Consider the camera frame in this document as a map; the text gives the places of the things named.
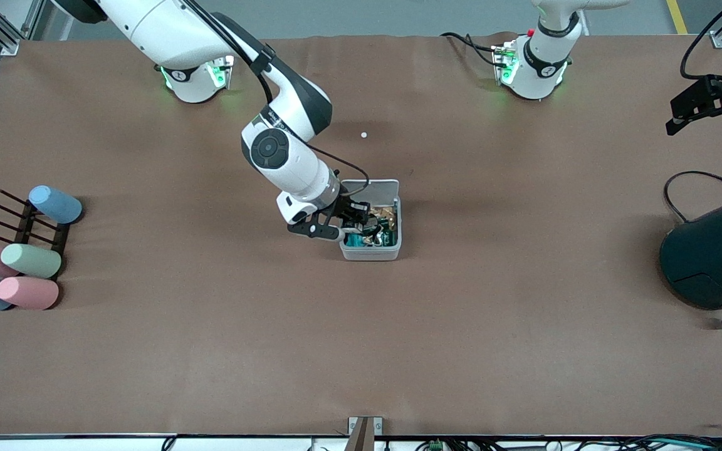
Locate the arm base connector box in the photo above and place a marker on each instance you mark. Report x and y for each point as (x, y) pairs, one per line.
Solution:
(505, 62)
(220, 70)

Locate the brown table cover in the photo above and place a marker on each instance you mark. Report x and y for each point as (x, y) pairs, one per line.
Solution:
(361, 344)

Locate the black pronged cup rack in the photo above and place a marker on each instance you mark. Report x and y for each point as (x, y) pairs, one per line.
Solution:
(24, 227)

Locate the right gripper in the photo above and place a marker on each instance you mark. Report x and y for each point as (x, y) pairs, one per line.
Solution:
(350, 207)

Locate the gold crumpled wrapper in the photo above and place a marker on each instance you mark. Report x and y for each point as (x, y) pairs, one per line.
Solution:
(386, 216)

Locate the teal crumpled wrapper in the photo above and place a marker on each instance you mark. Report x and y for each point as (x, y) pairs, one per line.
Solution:
(353, 241)

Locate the silver bracket with post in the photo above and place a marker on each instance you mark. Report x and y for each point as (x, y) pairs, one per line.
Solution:
(364, 433)

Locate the dark teal cylindrical container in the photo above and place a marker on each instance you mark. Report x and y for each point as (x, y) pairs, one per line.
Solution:
(712, 257)

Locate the white square lidded bin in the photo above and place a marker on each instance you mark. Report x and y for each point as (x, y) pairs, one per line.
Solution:
(370, 254)

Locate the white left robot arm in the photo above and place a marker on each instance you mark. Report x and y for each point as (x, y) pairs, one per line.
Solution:
(539, 62)

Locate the light green plastic cup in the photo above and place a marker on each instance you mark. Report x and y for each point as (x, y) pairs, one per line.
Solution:
(31, 260)

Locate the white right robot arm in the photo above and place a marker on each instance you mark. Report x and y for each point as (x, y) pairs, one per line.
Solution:
(167, 31)

